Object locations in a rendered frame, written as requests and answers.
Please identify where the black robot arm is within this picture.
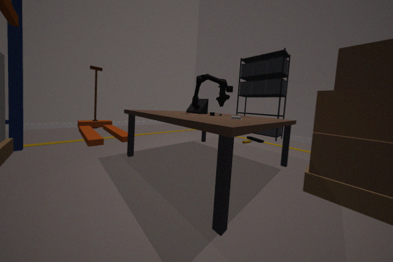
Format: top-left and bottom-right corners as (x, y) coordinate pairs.
(192, 74), (233, 110)

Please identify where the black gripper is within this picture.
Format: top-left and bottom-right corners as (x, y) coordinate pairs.
(216, 91), (228, 107)

